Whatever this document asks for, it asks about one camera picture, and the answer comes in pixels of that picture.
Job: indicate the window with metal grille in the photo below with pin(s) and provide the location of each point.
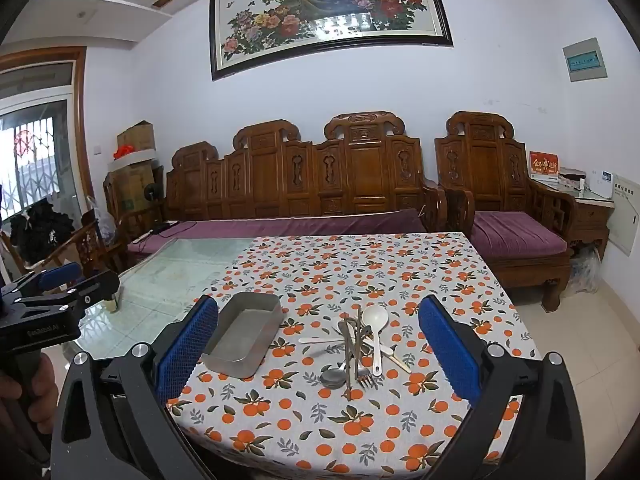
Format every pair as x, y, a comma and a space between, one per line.
30, 170

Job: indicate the large cardboard box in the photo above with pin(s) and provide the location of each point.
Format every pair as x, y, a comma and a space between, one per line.
132, 185

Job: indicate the carved wooden sofa bench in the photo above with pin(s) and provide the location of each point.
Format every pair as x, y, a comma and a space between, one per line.
300, 175

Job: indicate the person's left hand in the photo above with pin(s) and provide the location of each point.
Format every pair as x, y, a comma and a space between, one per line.
49, 375

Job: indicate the white power strip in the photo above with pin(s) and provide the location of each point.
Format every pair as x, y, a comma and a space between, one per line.
139, 237

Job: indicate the rectangular metal tray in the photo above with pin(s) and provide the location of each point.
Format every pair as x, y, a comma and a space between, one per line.
240, 340

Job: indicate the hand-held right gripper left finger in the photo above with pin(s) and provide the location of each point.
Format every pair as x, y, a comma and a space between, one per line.
187, 345

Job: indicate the framed peacock flower painting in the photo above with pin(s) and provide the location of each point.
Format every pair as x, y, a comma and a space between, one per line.
325, 10

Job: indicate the grey wall electrical box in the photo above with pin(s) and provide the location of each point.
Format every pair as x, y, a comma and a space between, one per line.
585, 60

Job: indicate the purple armchair cushion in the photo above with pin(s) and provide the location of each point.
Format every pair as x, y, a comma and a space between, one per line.
515, 235

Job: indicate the clear plastic bag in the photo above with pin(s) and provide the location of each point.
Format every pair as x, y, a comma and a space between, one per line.
102, 220

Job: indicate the long purple sofa cushion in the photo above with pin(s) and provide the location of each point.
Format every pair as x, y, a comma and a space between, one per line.
300, 225

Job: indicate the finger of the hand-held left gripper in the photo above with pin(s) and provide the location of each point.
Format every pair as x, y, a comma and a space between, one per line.
62, 276
97, 287

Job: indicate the orange print tablecloth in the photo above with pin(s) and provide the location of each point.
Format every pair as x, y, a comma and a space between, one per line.
350, 270

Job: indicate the large white plastic spoon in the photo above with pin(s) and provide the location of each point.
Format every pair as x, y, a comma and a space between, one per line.
376, 321

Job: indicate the red plastic item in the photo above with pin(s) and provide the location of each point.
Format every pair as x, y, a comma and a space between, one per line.
123, 152

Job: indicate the black cloth pile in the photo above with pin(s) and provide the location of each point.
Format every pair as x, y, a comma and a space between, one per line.
37, 230

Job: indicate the wooden door frame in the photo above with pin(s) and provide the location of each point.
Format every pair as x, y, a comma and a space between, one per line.
80, 110

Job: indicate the metal spoon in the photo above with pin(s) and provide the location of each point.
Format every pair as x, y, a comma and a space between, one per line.
332, 379

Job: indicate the white plastic spoons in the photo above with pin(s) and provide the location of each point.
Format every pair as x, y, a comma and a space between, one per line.
387, 355

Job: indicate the carved wooden armchair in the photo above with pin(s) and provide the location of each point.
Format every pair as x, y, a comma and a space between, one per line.
480, 160

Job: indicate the wooden side table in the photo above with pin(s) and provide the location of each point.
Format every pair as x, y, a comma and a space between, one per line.
590, 220

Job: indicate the flat white box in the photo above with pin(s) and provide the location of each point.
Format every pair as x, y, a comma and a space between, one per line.
135, 161

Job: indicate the white tabletop device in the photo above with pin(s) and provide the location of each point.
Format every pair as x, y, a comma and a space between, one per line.
606, 180

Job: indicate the wooden lattice chair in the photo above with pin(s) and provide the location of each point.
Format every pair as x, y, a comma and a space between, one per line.
85, 250

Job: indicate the metal fork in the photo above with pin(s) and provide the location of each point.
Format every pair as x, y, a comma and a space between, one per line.
366, 381

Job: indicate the small cardboard box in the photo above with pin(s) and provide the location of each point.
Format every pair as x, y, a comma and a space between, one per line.
137, 137

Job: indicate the small white spoon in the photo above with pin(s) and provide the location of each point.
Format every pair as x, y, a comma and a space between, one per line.
320, 340

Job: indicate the black fan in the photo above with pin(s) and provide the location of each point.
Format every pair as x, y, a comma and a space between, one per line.
152, 192

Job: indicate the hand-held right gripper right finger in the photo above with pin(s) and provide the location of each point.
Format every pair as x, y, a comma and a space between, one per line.
445, 350

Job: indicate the crumpled plastic bag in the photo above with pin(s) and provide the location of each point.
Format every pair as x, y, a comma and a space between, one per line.
584, 270

